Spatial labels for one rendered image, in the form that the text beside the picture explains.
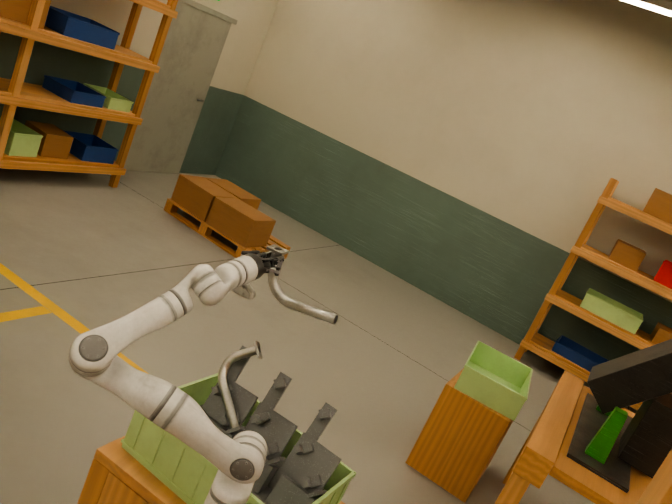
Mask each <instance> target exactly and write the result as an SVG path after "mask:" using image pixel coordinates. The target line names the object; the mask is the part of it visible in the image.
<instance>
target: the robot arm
mask: <svg viewBox="0 0 672 504"><path fill-rule="evenodd" d="M271 254H272V251H268V252H262V253H260V251H258V250H253V251H242V252H241V256H240V257H237V258H235V259H233V260H232V261H229V262H227V263H224V264H221V265H219V266H218V267H217V268H216V269H215V271H214V270H213V268H212V267H211V266H210V265H208V264H200V265H197V266H196V267H194V268H193V269H192V270H191V271H190V272H189V274H188V275H187V276H186V277H185V278H184V279H183V280H182V281H181V282H180V283H179V284H177V285H176V286H175V287H174V288H172V289H171V290H169V291H167V292H165V293H164V294H162V295H160V296H159V297H157V298H155V299H154V300H152V301H150V302H149V303H147V304H145V305H143V306H142V307H140V308H138V309H137V310H135V311H133V312H131V313H129V314H128V315H126V316H124V317H121V318H119V319H117V320H115V321H113V322H110V323H108V324H105V325H103V326H100V327H97V328H95V329H92V330H90V331H87V332H85V333H82V334H80V335H79V336H78V337H77V338H76V339H75V340H74V341H73V343H72V345H71V347H70V352H69V363H70V366H71V368H72V369H73V371H74V372H75V373H77V374H78V375H80V376H81V377H83V378H85V379H87V380H89V381H91V382H93V383H95V384H97V385H99V386H101V387H103V388H104V389H106V390H108V391H110V392H112V393H113V394H115V395H116V396H118V397H119V398H121V399H122V400H123V401H124V402H126V403H127V404H128V405H129V406H131V407H132V408H133V409H135V410H136V411H137V412H139V413H140V414H142V415H143V416H144V417H146V418H147V419H148V420H150V421H152V422H153V423H154V424H156V425H157V426H159V427H160V428H162V429H163V430H165V431H167V432H168V433H170V434H172V435H173V436H175V437H176V438H178V439H179V440H180V441H182V442H183V443H185V444H186V445H188V446H189V447H191V448H192V449H194V450H195V451H197V452H198V453H199V454H201V455H202V456H203V457H205V458H206V459H207V460H208V461H209V462H211V463H212V464H213V465H214V466H215V467H217V468H218V471H217V473H216V476H215V478H214V481H213V483H212V486H211V488H210V490H209V493H208V495H207V497H206V500H205V502H204V504H246V503H247V501H248V499H249V496H250V494H251V491H252V488H253V486H254V483H255V481H256V480H258V479H259V477H260V476H261V474H262V471H263V468H264V464H265V460H266V456H267V444H266V441H265V440H264V438H263V437H262V436H261V435H260V434H259V433H257V432H254V431H243V432H240V433H238V434H237V435H235V436H234V437H233V439H231V438H230V437H228V436H227V435H225V434H224V433H223V432H221V431H220V430H219V429H218V428H217V427H216V426H215V425H214V424H213V423H212V421H211V420H210V419H209V417H208V416H207V415H206V413H205V412H204V410H203V409H202V408H201V407H200V405H199V404H198V403H197V402H196V401H195V400H194V399H193V398H192V397H191V396H189V395H188V394H187V393H185V392H184V391H182V390H181V389H179V388H178V387H176V386H175V385H173V384H171V383H169V382H168V381H165V380H163V379H161V378H158V377H156V376H153V375H150V374H147V373H145V372H142V371H140V370H138V369H136V368H134V367H132V366H131V365H129V364H128V363H127V362H125V361H124V360H123V359H121V358H120V357H119V356H118V355H117V354H119V353H120V352H121V351H122V350H123V349H125V348H126V347H127V346H128V345H130V344H131V343H133V342H134V341H136V340H138V339H139V338H141V337H143V336H145V335H147V334H150V333H152V332H154V331H157V330H159V329H161V328H163V327H165V326H167V325H169V324H171V323H172V322H174V321H176V320H177V319H179V318H181V317H182V316H184V315H186V314H187V313H189V312H190V311H191V310H192V308H193V303H192V300H191V297H190V295H189V292H188V289H189V288H192V289H193V291H194V292H195V293H196V295H197V296H198V297H199V299H200V300H201V302H202V303H203V304H205V305H208V306H213V305H216V304H217V303H219V302H220V301H221V300H222V299H223V298H224V297H225V296H226V294H227V293H228V292H229V291H232V292H234V293H236V294H238V295H240V296H242V297H244V298H247V299H253V298H254V297H255V295H256V293H255V291H254V289H253V288H252V287H251V285H250V282H252V281H254V280H257V279H259V278H260V277H261V276H262V275H263V274H264V273H269V272H274V273H275V276H279V273H280V271H281V266H282V263H283V262H284V255H282V256H281V255H280V256H278V257H276V258H271Z"/></svg>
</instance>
